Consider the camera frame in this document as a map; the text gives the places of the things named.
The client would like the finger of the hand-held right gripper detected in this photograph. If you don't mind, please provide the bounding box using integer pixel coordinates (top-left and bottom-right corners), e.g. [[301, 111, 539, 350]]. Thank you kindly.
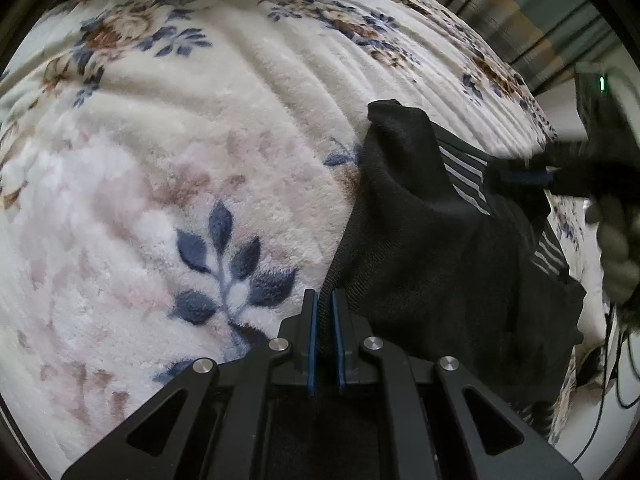
[[525, 141, 592, 167], [492, 166, 557, 190]]

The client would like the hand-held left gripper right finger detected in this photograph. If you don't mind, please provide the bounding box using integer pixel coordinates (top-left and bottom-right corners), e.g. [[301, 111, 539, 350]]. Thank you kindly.
[[331, 288, 584, 480]]

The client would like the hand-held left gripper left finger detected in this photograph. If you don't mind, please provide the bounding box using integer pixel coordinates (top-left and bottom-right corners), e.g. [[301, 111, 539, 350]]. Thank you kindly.
[[60, 289, 319, 480]]

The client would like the black garment with striped trim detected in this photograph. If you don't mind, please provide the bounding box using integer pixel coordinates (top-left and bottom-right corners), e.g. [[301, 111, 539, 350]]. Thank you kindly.
[[320, 100, 587, 448]]

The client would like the person's right hand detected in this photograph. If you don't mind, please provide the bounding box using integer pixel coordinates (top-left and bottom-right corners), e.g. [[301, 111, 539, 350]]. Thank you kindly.
[[585, 194, 640, 307]]

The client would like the striped curtain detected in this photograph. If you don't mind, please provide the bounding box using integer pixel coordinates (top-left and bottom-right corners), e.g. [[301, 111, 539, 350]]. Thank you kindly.
[[437, 0, 626, 96]]

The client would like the floral fleece blanket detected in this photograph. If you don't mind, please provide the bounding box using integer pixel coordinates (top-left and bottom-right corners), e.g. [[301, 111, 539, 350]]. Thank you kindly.
[[0, 0, 608, 478]]

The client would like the black cable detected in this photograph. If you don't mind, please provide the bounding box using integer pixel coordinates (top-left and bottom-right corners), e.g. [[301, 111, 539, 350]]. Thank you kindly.
[[572, 305, 640, 465]]

